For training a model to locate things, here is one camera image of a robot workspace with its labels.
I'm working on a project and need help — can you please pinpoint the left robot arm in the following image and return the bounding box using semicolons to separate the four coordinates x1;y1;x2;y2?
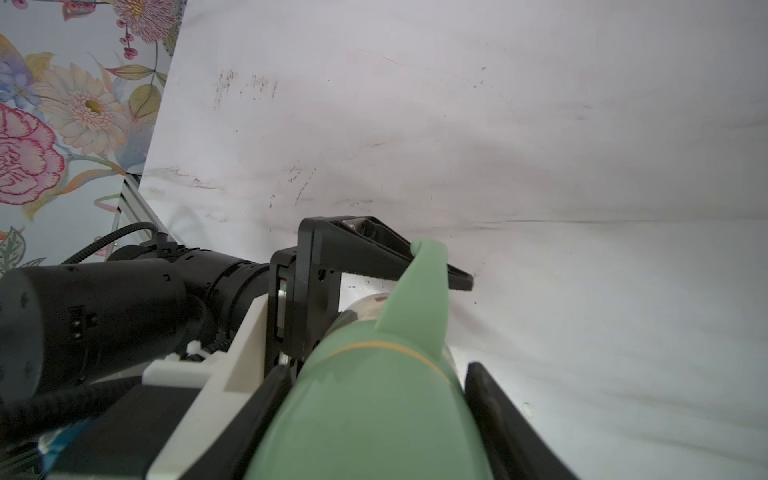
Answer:
1;216;485;478

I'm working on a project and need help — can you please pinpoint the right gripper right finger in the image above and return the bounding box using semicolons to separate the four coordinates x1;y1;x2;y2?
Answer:
464;362;577;480

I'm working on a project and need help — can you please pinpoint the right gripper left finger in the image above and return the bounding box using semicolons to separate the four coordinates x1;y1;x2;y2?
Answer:
181;365;293;480

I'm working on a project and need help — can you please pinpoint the green bottle cap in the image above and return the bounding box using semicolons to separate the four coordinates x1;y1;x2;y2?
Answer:
242;326;496;480

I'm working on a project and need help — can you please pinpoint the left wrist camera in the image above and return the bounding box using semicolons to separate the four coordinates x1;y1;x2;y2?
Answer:
41;293;283;480

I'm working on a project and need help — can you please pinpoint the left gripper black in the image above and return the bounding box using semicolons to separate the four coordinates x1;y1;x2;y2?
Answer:
263;215;475;379

